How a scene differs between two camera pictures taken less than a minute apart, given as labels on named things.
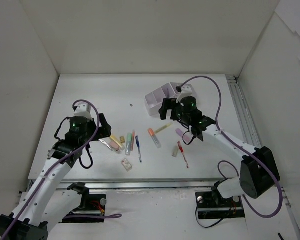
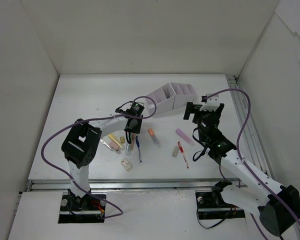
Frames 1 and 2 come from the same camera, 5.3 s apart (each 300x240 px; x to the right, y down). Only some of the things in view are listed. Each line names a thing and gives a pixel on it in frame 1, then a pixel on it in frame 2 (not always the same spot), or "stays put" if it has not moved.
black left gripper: (101, 127) → (134, 127)
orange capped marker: (154, 137) stays put
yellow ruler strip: (116, 140) stays put
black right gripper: (168, 109) → (190, 111)
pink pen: (133, 138) stays put
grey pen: (167, 92) stays put
